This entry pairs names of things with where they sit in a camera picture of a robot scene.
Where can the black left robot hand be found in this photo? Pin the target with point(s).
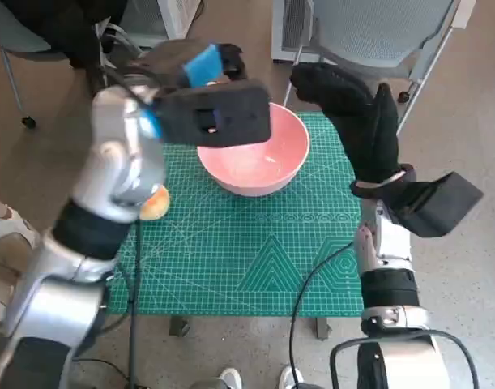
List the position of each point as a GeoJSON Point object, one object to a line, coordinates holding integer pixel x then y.
{"type": "Point", "coordinates": [202, 67]}

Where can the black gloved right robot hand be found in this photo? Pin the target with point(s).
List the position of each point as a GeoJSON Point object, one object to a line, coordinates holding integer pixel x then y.
{"type": "Point", "coordinates": [364, 129]}

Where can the pink bowl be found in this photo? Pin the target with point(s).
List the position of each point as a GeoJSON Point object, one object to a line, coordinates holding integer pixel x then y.
{"type": "Point", "coordinates": [251, 174]}

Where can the round bread bun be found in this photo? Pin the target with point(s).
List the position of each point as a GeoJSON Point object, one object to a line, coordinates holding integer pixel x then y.
{"type": "Point", "coordinates": [158, 206]}

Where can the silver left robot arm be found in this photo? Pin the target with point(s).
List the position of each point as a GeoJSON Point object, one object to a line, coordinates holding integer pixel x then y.
{"type": "Point", "coordinates": [113, 162]}

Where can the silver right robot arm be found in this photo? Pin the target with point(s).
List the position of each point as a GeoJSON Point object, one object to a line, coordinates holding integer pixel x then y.
{"type": "Point", "coordinates": [389, 251]}

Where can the white mesh cabinet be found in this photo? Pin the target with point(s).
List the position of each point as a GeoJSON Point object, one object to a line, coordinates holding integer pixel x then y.
{"type": "Point", "coordinates": [178, 14]}
{"type": "Point", "coordinates": [287, 32]}

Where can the grey mesh chair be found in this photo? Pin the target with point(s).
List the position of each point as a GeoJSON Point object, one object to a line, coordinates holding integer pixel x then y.
{"type": "Point", "coordinates": [372, 28]}

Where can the black jacket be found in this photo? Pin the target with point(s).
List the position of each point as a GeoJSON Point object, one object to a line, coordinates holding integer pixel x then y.
{"type": "Point", "coordinates": [61, 28]}

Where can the green cutting mat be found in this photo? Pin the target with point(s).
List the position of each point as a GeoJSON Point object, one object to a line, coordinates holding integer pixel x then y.
{"type": "Point", "coordinates": [231, 243]}

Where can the grey chair with metal legs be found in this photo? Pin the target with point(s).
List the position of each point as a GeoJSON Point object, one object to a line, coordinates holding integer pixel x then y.
{"type": "Point", "coordinates": [16, 24]}

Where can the grey table leg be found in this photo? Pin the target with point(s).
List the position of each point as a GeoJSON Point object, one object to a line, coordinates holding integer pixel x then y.
{"type": "Point", "coordinates": [321, 327]}
{"type": "Point", "coordinates": [179, 326]}

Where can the person's white shoe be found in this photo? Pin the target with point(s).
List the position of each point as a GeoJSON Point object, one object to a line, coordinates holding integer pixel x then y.
{"type": "Point", "coordinates": [231, 379]}
{"type": "Point", "coordinates": [289, 377]}

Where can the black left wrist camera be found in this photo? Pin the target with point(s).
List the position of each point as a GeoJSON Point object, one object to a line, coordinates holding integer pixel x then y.
{"type": "Point", "coordinates": [231, 117]}

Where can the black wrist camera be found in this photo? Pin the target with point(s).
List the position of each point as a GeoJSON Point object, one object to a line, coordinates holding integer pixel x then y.
{"type": "Point", "coordinates": [445, 202]}
{"type": "Point", "coordinates": [231, 117]}

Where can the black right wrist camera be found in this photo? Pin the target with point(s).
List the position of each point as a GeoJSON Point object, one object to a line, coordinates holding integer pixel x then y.
{"type": "Point", "coordinates": [445, 202]}

